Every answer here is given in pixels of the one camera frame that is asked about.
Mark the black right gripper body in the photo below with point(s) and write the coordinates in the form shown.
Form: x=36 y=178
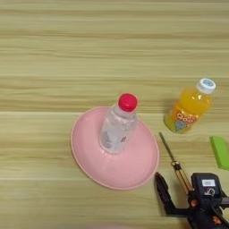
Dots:
x=205 y=216

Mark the green rectangular block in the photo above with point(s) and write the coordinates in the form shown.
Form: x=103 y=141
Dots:
x=222 y=152

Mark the clear water bottle red cap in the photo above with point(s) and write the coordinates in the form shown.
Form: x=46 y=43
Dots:
x=117 y=131

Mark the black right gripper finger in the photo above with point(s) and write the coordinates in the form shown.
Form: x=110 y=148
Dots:
x=164 y=190

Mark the small black box white label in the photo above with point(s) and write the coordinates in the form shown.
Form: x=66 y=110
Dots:
x=198 y=190

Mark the pink plastic plate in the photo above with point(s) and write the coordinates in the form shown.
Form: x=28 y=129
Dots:
x=134 y=167

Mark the orange juice bottle white cap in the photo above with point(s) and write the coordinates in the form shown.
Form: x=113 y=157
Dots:
x=190 y=107

